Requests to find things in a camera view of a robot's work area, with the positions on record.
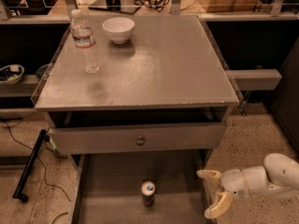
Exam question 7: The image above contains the grey open middle drawer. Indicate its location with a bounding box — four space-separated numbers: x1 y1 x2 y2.
67 150 216 224

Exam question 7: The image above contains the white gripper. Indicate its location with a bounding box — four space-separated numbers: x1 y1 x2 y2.
196 169 249 219

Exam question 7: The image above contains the bowl with small items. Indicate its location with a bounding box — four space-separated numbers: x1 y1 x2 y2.
0 64 24 84

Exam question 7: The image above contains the white ceramic bowl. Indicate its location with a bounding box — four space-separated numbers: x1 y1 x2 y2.
102 17 135 44

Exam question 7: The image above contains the black bar on floor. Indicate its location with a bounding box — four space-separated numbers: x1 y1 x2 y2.
12 130 47 203

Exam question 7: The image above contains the grey top drawer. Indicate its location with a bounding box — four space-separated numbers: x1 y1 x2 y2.
50 122 227 154

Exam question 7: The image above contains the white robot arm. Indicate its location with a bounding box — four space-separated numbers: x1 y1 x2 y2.
197 153 299 219

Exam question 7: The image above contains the black floor cable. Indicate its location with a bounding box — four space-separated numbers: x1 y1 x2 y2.
0 117 73 224

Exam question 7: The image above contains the dark glass bowl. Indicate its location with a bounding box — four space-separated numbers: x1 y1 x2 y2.
36 63 53 79

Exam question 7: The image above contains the grey side shelf ledge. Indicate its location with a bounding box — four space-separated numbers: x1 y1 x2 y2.
226 69 282 91

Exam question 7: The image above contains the redbull can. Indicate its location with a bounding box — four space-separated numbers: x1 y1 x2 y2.
141 181 156 206

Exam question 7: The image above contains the round brass drawer knob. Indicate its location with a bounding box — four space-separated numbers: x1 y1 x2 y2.
136 136 146 146

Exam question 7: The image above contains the grey drawer cabinet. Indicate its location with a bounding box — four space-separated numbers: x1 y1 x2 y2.
31 14 244 224

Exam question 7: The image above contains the clear plastic water bottle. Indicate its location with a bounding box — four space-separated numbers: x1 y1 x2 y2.
70 9 100 74

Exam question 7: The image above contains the black monitor stand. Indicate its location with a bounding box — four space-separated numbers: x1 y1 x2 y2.
88 0 140 14

